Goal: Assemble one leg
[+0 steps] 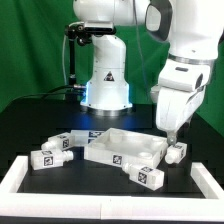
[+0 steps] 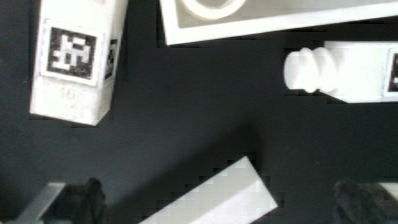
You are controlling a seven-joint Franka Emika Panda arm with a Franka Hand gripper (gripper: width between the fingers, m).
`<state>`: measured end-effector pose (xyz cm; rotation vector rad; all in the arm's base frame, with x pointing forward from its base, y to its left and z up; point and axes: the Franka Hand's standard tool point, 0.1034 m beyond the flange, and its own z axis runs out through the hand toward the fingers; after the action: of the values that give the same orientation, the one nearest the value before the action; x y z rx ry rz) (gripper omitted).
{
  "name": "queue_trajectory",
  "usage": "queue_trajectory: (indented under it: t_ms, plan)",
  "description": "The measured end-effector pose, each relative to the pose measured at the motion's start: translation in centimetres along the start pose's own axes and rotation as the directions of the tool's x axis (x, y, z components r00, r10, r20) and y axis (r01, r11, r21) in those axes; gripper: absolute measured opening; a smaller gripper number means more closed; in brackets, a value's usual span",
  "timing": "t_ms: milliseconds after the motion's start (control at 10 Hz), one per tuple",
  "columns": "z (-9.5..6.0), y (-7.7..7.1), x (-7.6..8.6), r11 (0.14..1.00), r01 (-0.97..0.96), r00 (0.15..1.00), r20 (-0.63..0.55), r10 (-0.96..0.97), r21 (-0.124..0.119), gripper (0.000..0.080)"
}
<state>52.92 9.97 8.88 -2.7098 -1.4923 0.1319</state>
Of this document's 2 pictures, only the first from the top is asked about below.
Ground black camera on stand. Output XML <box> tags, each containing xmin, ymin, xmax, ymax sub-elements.
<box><xmin>63</xmin><ymin>21</ymin><xmax>116</xmax><ymax>97</ymax></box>

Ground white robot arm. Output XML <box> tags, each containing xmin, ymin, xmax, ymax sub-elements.
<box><xmin>73</xmin><ymin>0</ymin><xmax>224</xmax><ymax>144</ymax></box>

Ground white U-shaped obstacle fence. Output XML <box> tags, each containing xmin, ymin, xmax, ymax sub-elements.
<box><xmin>0</xmin><ymin>156</ymin><xmax>224</xmax><ymax>222</ymax></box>

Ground black cables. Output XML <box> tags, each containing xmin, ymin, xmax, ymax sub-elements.
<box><xmin>0</xmin><ymin>84</ymin><xmax>88</xmax><ymax>113</ymax></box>

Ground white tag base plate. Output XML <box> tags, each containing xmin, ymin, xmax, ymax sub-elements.
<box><xmin>71</xmin><ymin>130</ymin><xmax>103</xmax><ymax>147</ymax></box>

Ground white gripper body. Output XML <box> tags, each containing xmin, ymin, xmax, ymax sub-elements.
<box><xmin>151</xmin><ymin>59</ymin><xmax>211</xmax><ymax>136</ymax></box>

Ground white square tabletop part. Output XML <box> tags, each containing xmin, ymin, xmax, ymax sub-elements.
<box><xmin>84</xmin><ymin>128</ymin><xmax>168</xmax><ymax>168</ymax></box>

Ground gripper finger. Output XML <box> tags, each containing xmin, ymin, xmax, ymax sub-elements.
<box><xmin>167</xmin><ymin>131</ymin><xmax>177</xmax><ymax>145</ymax></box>

